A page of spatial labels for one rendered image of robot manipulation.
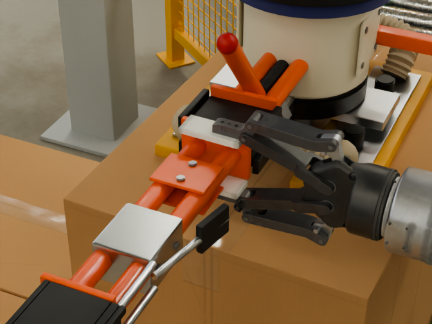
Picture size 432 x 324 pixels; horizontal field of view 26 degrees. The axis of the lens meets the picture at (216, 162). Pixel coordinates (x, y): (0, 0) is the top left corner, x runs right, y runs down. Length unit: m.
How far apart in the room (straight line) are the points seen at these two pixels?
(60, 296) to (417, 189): 0.35
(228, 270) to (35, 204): 0.80
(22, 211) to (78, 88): 1.12
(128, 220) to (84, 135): 2.08
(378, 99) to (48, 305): 0.63
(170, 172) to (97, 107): 1.94
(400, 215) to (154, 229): 0.24
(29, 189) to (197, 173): 0.95
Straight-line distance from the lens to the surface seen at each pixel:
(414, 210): 0.91
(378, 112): 1.25
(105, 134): 2.94
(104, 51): 2.78
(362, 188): 0.93
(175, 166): 0.97
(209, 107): 1.06
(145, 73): 3.31
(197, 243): 0.90
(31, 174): 1.92
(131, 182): 1.19
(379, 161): 1.21
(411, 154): 1.26
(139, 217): 0.91
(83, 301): 0.81
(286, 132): 0.94
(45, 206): 1.83
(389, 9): 2.55
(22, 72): 3.38
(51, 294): 0.82
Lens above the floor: 1.65
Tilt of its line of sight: 35 degrees down
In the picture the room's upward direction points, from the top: straight up
